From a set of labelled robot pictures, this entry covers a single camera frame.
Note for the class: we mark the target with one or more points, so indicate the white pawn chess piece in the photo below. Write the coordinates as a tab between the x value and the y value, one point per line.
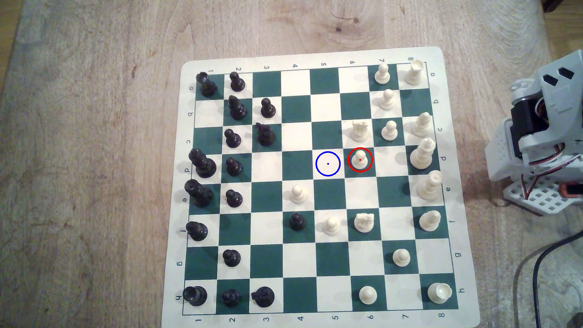
360	160
331	226
298	194
382	74
387	100
389	130
367	295
401	258

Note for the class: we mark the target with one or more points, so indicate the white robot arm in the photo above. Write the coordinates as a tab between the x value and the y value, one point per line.
560	104

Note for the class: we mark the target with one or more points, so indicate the black knight chess piece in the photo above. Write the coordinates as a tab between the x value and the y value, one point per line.
265	135
263	297

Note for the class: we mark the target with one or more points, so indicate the green white chess board mat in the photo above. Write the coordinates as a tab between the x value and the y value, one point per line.
266	205

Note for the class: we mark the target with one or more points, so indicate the black pawn chess piece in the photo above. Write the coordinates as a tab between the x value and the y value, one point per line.
236	83
232	138
231	298
268	109
297	222
233	167
231	258
234	198

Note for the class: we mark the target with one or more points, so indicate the white knight chess piece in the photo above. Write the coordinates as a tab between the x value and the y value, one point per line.
364	222
360	131

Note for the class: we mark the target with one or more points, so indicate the black bishop chess piece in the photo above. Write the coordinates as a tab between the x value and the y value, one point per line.
196	231
237	108

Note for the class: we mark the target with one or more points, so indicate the black queen chess piece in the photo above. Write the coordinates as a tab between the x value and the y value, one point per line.
203	165

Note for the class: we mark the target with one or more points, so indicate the black king chess piece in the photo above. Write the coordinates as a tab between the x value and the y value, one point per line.
199	193

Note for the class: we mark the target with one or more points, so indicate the black rook chess piece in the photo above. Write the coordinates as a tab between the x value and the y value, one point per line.
195	296
206	85

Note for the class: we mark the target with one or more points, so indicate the white queen chess piece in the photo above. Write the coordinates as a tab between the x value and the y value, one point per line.
422	155

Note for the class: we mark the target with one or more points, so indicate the white bishop chess piece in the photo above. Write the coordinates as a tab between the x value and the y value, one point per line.
429	221
421	125

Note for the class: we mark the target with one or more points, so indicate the white king chess piece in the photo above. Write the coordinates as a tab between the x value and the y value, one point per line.
429	186

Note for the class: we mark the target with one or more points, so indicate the white rook chess piece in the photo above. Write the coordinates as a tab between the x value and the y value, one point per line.
414	74
440	293

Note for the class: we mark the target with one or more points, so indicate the orange black clamp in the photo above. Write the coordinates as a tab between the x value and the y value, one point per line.
573	189

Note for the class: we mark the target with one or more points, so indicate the dark brown object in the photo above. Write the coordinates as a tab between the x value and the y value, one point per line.
562	4

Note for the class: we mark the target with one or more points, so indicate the white perforated base plate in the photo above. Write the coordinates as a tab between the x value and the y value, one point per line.
542	198

